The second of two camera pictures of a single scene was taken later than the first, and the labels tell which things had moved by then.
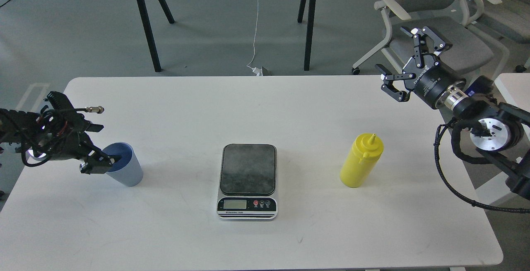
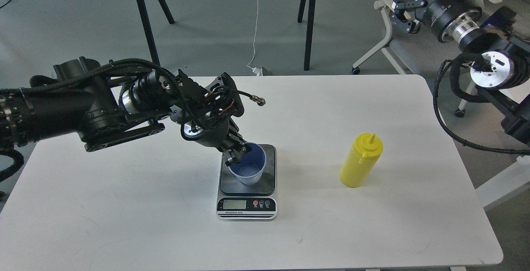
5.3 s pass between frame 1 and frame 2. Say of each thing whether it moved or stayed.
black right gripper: moved
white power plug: stayed
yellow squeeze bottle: stayed
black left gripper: moved
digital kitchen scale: stayed
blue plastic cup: moved
